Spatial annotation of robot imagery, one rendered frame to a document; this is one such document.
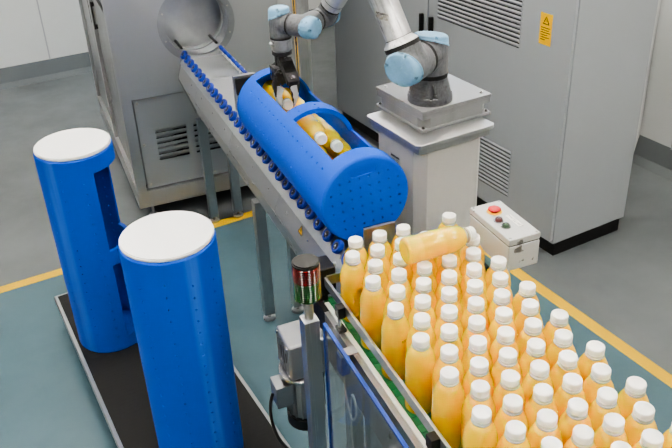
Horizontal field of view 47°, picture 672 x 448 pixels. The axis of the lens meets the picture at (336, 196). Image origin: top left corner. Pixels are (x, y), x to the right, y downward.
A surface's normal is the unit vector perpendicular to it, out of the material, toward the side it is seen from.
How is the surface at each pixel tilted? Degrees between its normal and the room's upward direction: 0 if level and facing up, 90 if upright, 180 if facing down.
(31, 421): 0
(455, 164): 90
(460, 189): 90
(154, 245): 0
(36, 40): 90
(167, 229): 0
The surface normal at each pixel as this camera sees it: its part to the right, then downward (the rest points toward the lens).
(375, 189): 0.39, 0.44
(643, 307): -0.04, -0.88
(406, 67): -0.51, 0.54
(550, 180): -0.87, 0.27
